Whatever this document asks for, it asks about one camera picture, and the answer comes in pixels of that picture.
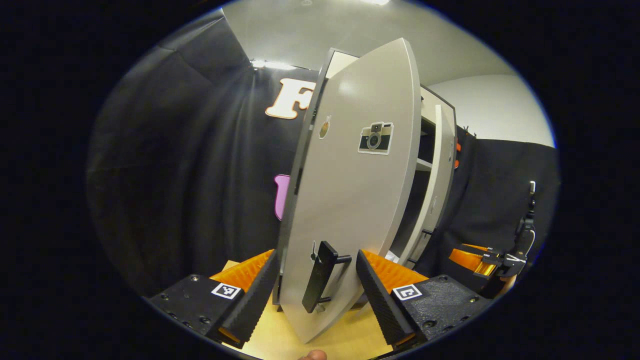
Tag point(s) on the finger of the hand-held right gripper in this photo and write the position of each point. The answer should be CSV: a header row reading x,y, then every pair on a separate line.
x,y
477,247
467,260

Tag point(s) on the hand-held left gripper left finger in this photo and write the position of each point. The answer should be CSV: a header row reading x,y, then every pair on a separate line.
x,y
257,292

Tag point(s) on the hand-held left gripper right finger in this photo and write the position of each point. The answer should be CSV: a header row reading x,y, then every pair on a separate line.
x,y
377,295

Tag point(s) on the white door with calendar sticker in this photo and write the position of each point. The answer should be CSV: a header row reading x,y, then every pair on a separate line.
x,y
440,175

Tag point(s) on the white door with camera sticker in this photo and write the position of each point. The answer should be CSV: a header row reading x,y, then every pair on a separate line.
x,y
350,200

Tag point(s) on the white shoe cabinet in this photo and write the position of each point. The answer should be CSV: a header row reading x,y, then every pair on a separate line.
x,y
425,150

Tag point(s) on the white cabinet shelf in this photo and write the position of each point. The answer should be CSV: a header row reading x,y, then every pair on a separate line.
x,y
424,164

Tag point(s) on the black backdrop cloth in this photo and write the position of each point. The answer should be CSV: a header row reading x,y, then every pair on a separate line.
x,y
500,190
190,175

